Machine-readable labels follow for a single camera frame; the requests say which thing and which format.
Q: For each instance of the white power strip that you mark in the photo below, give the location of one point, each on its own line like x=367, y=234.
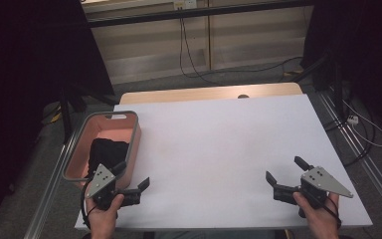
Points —
x=353, y=119

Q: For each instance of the black horizontal bar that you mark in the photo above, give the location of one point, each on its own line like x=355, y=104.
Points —
x=146, y=18

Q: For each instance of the black metal stand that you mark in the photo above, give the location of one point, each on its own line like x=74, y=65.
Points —
x=65, y=116
x=336, y=86

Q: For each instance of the white wall socket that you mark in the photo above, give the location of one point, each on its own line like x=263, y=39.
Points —
x=185, y=4

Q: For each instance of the white table board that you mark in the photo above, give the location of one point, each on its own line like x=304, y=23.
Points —
x=212, y=132

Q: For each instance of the person's left hand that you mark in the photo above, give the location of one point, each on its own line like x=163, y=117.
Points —
x=102, y=222

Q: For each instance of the wooden table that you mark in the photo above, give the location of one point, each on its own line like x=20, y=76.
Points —
x=179, y=94

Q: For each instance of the aluminium rail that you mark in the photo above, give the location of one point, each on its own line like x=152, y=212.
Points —
x=51, y=189
x=378, y=177

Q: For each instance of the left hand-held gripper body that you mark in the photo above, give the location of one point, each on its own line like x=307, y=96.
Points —
x=101, y=181

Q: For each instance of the black curtain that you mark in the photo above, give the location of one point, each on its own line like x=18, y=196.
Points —
x=371, y=40
x=20, y=66

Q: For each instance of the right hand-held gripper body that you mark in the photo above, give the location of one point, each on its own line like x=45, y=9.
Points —
x=321, y=181

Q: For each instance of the pink storage basket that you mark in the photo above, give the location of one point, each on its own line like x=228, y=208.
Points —
x=112, y=127

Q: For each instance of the black tank top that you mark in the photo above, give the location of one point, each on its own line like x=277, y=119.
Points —
x=107, y=152

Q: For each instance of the person's right hand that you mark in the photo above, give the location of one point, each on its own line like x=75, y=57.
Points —
x=321, y=222

